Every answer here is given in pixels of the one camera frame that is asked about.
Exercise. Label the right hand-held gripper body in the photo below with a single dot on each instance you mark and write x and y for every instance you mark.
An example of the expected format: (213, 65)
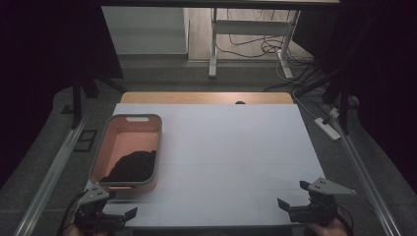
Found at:
(327, 187)

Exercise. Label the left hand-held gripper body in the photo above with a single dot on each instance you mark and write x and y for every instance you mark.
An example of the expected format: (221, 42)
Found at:
(93, 196)

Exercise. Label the dark cloth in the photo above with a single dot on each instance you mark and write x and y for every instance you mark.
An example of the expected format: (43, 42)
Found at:
(134, 167)

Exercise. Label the pink basket with grey rim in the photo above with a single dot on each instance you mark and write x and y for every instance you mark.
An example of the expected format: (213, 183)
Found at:
(131, 137)

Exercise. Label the person's left hand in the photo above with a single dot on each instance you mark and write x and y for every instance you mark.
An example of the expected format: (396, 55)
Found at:
(70, 232)

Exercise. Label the person's right hand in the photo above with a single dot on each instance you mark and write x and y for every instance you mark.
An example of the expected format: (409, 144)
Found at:
(327, 230)

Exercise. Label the white power strip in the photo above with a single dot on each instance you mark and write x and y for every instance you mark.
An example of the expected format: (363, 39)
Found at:
(327, 128)

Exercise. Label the white table mat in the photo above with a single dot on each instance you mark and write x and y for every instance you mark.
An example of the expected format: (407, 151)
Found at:
(229, 147)

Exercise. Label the black metal stand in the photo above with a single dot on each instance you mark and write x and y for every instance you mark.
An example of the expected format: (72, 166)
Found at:
(342, 98)
(77, 101)

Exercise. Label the dark curtain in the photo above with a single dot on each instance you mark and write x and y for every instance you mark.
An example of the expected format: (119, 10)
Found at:
(387, 82)
(39, 65)

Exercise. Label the white cabinet panel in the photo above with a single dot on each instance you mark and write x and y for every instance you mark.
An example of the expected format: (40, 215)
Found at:
(144, 31)

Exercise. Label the aluminium rail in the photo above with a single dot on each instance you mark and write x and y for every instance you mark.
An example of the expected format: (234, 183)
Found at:
(49, 180)
(367, 183)

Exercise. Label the white desk frame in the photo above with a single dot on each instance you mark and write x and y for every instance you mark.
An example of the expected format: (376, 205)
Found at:
(252, 27)

